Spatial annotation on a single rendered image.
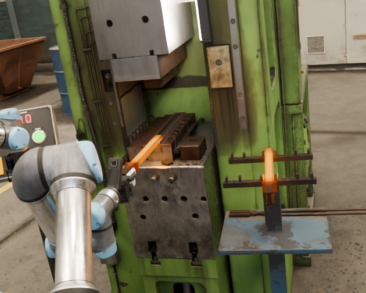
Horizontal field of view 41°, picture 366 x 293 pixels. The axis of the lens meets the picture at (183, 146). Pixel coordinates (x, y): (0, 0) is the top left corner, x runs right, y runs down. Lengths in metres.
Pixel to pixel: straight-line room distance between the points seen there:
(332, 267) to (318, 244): 1.13
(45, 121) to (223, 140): 0.76
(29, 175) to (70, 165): 0.11
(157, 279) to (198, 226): 0.38
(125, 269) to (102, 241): 1.05
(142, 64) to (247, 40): 0.43
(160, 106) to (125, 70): 0.57
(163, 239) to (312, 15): 5.34
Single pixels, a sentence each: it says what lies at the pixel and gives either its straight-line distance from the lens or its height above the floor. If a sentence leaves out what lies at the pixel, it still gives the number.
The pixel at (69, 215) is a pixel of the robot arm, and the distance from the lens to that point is 1.21.
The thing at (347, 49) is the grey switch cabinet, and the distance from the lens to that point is 7.14.
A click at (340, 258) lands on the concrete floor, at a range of 3.01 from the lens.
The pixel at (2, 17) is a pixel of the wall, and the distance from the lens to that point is 10.99.
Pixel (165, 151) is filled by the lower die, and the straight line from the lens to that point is 2.08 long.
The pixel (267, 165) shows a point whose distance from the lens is 1.77.
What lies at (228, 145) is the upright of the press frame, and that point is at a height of 0.92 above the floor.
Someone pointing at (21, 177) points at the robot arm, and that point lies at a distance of 1.33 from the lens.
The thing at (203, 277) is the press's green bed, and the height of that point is 0.37.
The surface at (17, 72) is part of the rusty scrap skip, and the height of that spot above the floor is 0.40.
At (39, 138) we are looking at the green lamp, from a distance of 2.16.
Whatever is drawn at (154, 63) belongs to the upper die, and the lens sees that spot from 1.97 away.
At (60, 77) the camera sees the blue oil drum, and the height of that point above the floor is 0.52.
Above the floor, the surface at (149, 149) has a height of 1.01.
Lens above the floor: 1.69
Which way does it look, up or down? 20 degrees down
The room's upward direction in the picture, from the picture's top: 8 degrees counter-clockwise
